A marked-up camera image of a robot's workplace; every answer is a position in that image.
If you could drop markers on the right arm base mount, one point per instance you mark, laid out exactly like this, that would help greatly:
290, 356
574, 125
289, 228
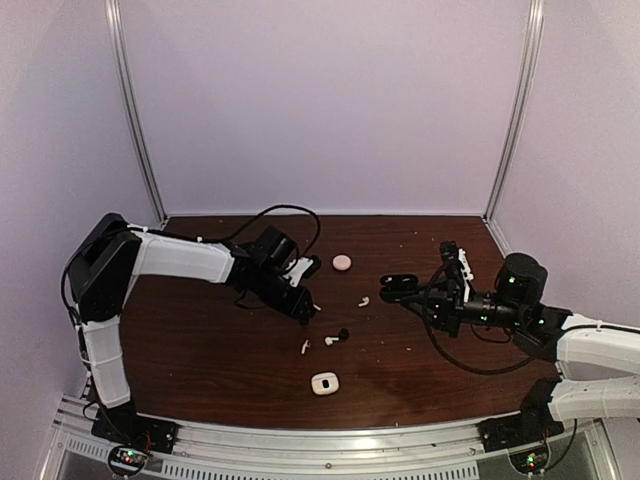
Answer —
525, 434

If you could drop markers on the white square charging case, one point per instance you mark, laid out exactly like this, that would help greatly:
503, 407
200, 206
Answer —
324, 383

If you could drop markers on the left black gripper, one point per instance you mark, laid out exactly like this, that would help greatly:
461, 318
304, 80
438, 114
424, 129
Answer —
293, 307

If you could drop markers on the right aluminium frame post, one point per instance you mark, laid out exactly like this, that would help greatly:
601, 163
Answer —
529, 59

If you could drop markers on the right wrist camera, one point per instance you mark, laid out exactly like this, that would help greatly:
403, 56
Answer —
457, 268

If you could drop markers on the black earbud charging case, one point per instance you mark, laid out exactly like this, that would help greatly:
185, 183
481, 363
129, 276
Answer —
395, 288

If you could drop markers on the left aluminium frame post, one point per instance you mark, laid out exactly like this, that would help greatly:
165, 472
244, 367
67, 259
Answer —
117, 37

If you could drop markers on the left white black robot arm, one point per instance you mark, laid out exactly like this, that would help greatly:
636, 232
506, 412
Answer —
121, 269

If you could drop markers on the front aluminium rail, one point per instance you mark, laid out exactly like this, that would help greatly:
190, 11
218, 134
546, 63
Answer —
451, 450

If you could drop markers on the aluminium frame post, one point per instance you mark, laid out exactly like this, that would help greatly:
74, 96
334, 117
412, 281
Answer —
117, 37
529, 59

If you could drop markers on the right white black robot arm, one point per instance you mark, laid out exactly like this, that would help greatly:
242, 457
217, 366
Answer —
598, 361

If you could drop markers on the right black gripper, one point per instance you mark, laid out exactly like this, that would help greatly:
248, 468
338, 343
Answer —
448, 315

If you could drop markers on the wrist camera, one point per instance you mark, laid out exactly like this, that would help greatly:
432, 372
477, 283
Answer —
457, 268
302, 268

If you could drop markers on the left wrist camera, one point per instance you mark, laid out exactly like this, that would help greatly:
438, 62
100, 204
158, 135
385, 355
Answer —
302, 268

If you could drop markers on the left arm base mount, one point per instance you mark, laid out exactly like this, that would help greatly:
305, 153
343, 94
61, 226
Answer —
137, 439

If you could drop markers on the pink round earbud case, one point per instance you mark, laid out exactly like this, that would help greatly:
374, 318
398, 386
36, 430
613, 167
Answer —
341, 262

